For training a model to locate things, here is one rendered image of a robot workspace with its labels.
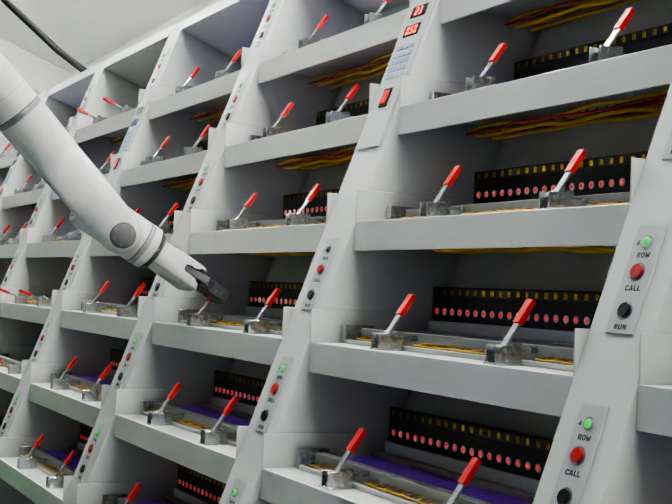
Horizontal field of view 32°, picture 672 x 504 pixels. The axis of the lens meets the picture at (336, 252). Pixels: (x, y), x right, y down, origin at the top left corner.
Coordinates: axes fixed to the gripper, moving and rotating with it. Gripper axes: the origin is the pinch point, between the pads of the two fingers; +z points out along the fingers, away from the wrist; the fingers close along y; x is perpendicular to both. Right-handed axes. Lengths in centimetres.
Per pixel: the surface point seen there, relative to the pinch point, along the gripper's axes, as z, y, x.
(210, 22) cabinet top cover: -13, -72, 73
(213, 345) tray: -0.8, 14.7, -11.1
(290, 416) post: 1, 52, -20
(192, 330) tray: -1.9, 4.1, -9.2
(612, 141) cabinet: 11, 80, 35
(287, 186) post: 8.4, -18.0, 31.9
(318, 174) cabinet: 11.0, -12.4, 36.4
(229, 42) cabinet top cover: -4, -78, 74
